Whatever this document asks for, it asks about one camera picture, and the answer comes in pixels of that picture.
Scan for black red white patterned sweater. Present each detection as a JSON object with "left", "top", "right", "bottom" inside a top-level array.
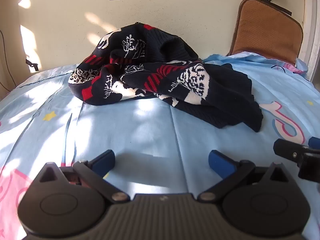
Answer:
[{"left": 68, "top": 22, "right": 264, "bottom": 133}]

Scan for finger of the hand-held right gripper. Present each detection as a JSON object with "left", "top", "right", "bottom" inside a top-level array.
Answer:
[{"left": 273, "top": 136, "right": 320, "bottom": 180}]

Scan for thin dark cable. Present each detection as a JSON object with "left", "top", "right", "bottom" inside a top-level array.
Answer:
[{"left": 0, "top": 29, "right": 16, "bottom": 91}]

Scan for black tape strip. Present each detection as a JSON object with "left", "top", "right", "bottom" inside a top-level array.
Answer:
[
  {"left": 251, "top": 0, "right": 292, "bottom": 16},
  {"left": 25, "top": 59, "right": 39, "bottom": 71}
]

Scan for brown seat cushion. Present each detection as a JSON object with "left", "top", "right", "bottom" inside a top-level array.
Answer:
[{"left": 229, "top": 0, "right": 304, "bottom": 65}]

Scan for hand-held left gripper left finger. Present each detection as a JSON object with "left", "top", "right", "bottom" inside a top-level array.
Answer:
[{"left": 35, "top": 150, "right": 131, "bottom": 202}]

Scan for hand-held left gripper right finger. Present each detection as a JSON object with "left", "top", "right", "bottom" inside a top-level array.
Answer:
[{"left": 197, "top": 150, "right": 288, "bottom": 202}]

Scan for light blue cartoon bed sheet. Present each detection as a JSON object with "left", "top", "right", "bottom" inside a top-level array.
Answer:
[{"left": 0, "top": 51, "right": 320, "bottom": 240}]

